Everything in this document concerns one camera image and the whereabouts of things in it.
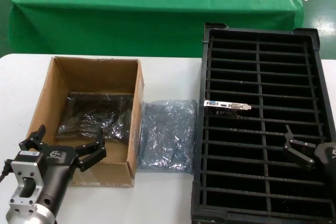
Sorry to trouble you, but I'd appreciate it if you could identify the black left camera cable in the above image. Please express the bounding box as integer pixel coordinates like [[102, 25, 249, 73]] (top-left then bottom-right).
[[0, 157, 14, 183]]

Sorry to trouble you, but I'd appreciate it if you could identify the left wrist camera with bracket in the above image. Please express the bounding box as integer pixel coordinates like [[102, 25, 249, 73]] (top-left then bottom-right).
[[9, 150, 47, 209]]

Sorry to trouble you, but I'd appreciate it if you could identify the green tablecloth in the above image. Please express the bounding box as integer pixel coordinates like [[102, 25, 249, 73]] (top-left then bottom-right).
[[7, 0, 305, 58]]

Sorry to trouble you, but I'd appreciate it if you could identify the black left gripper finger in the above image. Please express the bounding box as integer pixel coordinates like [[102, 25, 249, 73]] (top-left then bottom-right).
[[18, 125, 47, 154], [75, 126, 107, 173]]

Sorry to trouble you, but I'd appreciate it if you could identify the translucent antistatic bag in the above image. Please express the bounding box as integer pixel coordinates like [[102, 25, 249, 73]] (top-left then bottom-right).
[[55, 91, 135, 145]]

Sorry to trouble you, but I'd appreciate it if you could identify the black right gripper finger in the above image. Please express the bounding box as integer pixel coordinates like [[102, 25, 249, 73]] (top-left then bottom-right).
[[282, 125, 316, 169]]

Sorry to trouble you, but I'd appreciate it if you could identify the large open cardboard box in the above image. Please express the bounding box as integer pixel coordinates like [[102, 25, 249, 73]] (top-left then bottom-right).
[[26, 56, 145, 188]]

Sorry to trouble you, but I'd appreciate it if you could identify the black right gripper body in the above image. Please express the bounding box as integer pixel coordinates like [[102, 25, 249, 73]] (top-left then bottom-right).
[[313, 141, 336, 175]]

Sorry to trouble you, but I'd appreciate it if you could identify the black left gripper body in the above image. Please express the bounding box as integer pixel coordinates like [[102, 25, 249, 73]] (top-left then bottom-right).
[[39, 143, 80, 219]]

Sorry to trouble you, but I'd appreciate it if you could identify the pile of empty antistatic bags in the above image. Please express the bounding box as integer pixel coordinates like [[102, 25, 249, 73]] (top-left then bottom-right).
[[138, 99, 198, 175]]

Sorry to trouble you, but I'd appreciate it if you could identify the black slotted container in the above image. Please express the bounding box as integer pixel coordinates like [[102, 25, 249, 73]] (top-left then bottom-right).
[[190, 22, 336, 224]]

